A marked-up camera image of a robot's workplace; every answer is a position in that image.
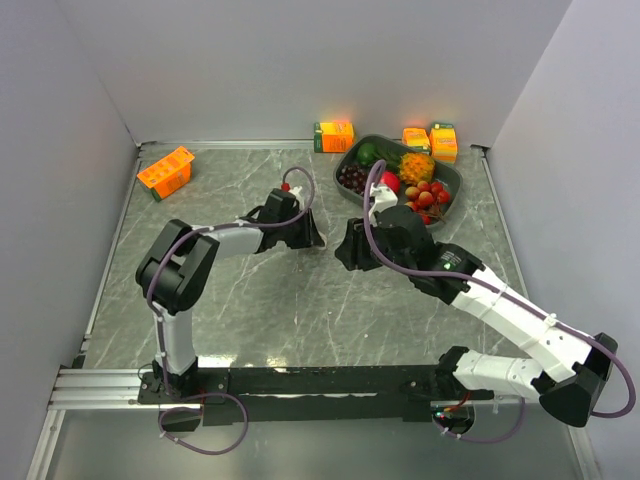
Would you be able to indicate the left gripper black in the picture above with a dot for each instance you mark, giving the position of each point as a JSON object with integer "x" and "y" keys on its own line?
{"x": 310, "y": 236}

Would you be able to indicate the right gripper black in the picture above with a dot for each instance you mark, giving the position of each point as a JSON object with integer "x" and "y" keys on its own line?
{"x": 352, "y": 251}

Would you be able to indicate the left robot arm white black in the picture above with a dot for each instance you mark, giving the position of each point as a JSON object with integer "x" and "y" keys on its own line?
{"x": 175, "y": 270}

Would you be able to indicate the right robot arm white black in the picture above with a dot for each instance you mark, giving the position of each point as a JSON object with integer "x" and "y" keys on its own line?
{"x": 565, "y": 370}

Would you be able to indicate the red cherry bunch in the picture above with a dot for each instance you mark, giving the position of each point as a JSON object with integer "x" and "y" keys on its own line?
{"x": 429, "y": 200}

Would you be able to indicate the red apple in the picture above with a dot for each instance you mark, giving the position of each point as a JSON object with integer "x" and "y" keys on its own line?
{"x": 391, "y": 181}

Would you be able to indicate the dark grey fruit tray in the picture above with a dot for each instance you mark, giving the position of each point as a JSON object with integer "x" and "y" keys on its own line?
{"x": 444, "y": 173}

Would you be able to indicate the orange spiky fruit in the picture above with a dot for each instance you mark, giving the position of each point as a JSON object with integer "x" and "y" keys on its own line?
{"x": 415, "y": 167}

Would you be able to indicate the purple grape bunch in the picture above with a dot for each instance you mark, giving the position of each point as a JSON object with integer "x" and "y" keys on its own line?
{"x": 353, "y": 177}

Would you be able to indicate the orange juice carton centre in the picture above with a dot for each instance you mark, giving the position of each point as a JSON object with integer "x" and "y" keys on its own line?
{"x": 333, "y": 137}

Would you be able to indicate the green leafy sprig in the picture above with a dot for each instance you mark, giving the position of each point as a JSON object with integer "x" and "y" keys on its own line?
{"x": 393, "y": 160}

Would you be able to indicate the green lime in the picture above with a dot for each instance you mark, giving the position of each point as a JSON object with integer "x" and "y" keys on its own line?
{"x": 366, "y": 154}

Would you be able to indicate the orange juice carton lying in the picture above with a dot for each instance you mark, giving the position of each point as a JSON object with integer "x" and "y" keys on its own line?
{"x": 416, "y": 138}

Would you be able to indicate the orange juice carton right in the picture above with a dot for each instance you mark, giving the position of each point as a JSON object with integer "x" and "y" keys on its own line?
{"x": 443, "y": 141}

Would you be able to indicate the orange juice carton left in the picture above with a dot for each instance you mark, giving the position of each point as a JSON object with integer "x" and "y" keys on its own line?
{"x": 169, "y": 174}

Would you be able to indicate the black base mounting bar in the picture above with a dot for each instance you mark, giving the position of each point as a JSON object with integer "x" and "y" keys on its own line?
{"x": 269, "y": 394}

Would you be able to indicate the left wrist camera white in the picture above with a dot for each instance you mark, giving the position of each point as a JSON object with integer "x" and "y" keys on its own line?
{"x": 296, "y": 191}

